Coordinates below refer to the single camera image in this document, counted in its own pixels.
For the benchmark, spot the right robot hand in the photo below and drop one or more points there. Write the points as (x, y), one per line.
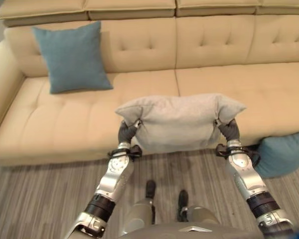
(231, 131)

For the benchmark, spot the grey fabric cushion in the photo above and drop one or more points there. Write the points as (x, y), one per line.
(179, 122)

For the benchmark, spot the silver robot left leg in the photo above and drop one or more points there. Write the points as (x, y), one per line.
(143, 209)

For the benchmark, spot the silver robot right leg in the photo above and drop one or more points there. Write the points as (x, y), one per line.
(194, 211)

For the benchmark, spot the teal square cushion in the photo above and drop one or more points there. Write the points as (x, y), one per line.
(284, 155)
(72, 57)

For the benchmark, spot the silver robot torso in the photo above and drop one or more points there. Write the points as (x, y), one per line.
(192, 229)

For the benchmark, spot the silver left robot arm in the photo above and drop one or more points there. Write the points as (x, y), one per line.
(104, 189)

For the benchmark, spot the silver robot leg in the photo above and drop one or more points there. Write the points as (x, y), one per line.
(143, 209)
(194, 211)

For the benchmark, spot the beige leather sofa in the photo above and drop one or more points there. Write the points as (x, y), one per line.
(214, 62)

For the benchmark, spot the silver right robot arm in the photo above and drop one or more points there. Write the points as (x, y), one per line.
(251, 184)

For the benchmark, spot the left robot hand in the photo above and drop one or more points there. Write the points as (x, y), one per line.
(126, 133)

